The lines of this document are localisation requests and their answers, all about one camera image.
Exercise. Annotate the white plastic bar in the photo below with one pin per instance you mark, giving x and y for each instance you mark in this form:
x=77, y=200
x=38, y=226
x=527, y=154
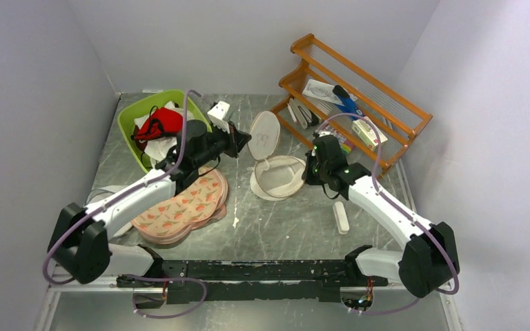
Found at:
x=341, y=218

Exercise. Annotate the red garment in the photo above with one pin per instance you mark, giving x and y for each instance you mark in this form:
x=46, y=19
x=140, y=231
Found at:
x=158, y=123

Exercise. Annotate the white packet on rack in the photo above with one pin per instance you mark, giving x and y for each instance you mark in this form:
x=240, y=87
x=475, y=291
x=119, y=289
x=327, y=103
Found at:
x=321, y=91

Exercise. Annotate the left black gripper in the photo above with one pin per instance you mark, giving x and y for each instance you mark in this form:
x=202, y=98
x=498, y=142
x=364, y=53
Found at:
x=237, y=140

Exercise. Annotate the white black items under rack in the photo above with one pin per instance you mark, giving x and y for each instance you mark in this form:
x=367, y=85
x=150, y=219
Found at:
x=304, y=117

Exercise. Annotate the white satin bra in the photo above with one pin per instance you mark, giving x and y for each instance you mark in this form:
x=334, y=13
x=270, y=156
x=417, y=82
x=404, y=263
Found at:
x=158, y=149

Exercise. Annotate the blue handled tool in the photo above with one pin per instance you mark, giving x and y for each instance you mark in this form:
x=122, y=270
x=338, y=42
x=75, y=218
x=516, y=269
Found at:
x=342, y=99

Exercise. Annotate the colourful marker pack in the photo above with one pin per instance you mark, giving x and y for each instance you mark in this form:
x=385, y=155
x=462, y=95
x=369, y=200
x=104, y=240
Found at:
x=346, y=146

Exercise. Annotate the green plastic basin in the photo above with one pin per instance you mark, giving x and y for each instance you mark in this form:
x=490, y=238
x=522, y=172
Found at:
x=127, y=116

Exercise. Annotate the white green box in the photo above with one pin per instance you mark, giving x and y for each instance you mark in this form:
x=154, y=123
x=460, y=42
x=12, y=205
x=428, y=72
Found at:
x=368, y=133

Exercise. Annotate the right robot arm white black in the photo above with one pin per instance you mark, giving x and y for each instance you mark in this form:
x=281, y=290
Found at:
x=428, y=260

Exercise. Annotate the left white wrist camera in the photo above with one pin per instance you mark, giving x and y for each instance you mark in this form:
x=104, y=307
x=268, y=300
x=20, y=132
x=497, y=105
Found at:
x=218, y=114

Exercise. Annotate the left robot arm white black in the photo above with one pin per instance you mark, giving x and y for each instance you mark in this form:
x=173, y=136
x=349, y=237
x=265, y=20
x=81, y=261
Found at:
x=80, y=241

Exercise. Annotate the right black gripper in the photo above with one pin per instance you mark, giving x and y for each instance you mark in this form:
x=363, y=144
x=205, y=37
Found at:
x=307, y=176

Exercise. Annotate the floral peach placemat stack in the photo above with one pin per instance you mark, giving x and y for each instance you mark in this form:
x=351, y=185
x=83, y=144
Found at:
x=171, y=220

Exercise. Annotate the orange wooden rack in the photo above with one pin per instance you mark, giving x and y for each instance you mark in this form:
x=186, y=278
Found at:
x=397, y=118

